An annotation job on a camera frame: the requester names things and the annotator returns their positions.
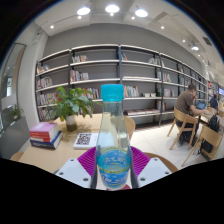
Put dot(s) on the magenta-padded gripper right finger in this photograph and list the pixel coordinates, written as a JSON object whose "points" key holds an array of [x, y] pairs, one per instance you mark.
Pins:
{"points": [[153, 170]]}

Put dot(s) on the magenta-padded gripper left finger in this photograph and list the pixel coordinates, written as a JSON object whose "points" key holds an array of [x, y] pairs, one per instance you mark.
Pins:
{"points": [[71, 171]]}

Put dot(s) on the clear bottle with teal cap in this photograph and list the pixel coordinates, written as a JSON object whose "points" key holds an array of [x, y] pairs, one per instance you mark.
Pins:
{"points": [[113, 140]]}

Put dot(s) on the wooden chair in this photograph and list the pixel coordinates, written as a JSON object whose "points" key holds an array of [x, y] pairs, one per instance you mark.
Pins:
{"points": [[181, 118], [208, 133], [165, 163], [16, 156], [130, 125]]}

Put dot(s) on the flat round red coaster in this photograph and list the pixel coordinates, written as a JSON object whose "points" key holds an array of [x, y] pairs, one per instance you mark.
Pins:
{"points": [[125, 187]]}

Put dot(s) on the white book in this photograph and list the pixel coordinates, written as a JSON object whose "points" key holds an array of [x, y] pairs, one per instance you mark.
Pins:
{"points": [[85, 140]]}

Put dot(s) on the dark blue book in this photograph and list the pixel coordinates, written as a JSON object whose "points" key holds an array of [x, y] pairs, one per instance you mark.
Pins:
{"points": [[46, 144]]}

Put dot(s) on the red book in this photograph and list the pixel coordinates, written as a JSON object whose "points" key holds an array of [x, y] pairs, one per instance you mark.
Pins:
{"points": [[45, 136]]}

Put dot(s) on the pink book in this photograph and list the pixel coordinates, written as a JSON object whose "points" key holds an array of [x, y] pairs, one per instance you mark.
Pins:
{"points": [[43, 126]]}

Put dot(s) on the green potted plant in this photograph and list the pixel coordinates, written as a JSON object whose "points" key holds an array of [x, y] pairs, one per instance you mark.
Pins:
{"points": [[71, 103]]}

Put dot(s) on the person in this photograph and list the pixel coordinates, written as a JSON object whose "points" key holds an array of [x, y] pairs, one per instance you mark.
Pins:
{"points": [[214, 101], [185, 103]]}

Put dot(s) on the black backpack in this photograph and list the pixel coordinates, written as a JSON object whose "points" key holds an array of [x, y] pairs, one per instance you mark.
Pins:
{"points": [[213, 123]]}

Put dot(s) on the open laptop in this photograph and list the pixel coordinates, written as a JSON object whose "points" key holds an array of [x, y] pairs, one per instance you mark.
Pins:
{"points": [[201, 105]]}

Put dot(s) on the small green ledge plant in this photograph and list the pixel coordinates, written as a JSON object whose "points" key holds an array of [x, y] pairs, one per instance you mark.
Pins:
{"points": [[16, 112]]}

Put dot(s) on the grey bookshelf unit with books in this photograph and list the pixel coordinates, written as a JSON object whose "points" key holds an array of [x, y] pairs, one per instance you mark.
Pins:
{"points": [[100, 71]]}

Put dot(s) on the round ceiling lights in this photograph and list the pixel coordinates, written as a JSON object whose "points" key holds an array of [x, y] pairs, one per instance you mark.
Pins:
{"points": [[112, 8]]}

